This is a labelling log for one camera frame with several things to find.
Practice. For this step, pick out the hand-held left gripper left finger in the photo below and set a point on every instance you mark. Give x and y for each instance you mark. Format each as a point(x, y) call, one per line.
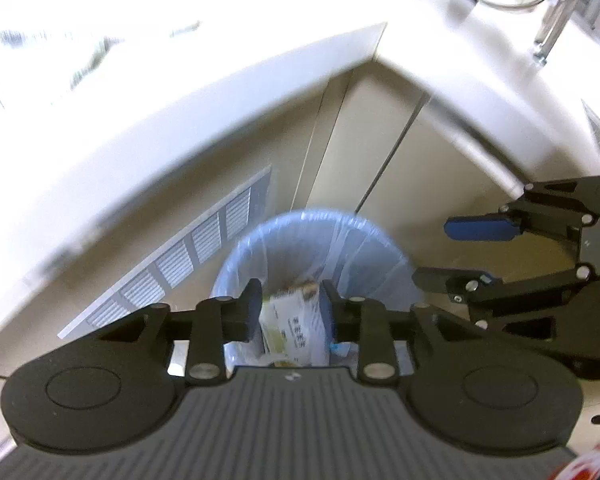
point(252, 310)

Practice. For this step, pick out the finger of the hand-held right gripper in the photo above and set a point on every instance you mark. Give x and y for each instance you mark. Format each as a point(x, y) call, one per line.
point(440, 280)
point(477, 229)

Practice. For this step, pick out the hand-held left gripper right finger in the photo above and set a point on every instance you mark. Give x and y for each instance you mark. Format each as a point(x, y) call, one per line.
point(326, 310)

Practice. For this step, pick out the white medicine box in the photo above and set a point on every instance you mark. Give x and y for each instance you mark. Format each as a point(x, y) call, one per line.
point(292, 325)

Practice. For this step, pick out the blue plastic wastebasket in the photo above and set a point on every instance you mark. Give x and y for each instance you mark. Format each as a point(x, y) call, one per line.
point(290, 240)

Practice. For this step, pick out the wide beige cabinet door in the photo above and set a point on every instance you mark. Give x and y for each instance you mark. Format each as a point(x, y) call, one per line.
point(460, 175)

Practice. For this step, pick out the silver vent grille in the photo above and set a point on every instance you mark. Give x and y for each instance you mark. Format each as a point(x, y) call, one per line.
point(180, 260)

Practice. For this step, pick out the red white printed clothing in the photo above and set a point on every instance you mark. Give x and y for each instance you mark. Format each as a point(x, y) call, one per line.
point(592, 462)

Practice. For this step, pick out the narrow beige cabinet door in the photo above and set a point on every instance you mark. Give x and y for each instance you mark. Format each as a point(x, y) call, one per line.
point(365, 140)

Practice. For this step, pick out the beige cabinet panel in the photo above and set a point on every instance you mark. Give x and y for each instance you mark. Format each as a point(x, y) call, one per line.
point(180, 175)

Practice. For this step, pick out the steel dish rack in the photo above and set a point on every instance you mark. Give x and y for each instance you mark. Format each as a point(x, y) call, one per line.
point(555, 25)

